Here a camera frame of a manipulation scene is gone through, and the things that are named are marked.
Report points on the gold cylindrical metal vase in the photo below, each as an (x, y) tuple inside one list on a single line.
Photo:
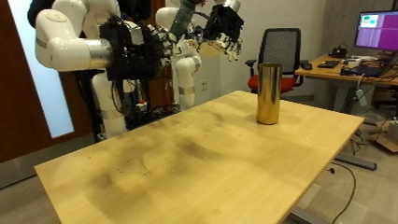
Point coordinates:
[(270, 90)]

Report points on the person in black clothes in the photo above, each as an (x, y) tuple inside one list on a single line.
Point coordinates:
[(137, 9)]

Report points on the office chair with red seat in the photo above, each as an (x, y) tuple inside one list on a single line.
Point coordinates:
[(282, 46)]

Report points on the white box with red button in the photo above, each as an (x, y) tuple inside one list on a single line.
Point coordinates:
[(143, 106)]

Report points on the black computer mouse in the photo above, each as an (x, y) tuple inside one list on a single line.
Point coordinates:
[(307, 66)]

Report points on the black keyboard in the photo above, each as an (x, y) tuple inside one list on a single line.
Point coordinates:
[(330, 64)]

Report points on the wooden office desk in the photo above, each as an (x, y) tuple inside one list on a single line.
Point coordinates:
[(324, 72)]

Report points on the black desk dock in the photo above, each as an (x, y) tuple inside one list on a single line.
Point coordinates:
[(339, 52)]

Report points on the brown door with glass panel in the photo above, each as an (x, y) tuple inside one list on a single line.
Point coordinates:
[(17, 93)]

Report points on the computer monitor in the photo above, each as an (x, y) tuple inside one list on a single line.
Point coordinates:
[(380, 31)]

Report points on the white power strip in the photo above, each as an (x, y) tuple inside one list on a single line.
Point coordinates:
[(362, 97)]

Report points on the cardboard box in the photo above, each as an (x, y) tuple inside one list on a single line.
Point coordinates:
[(385, 138)]

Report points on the grey table foot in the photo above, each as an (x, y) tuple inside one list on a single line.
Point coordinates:
[(356, 162)]

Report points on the white wall socket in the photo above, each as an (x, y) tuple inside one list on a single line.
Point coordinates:
[(204, 85)]

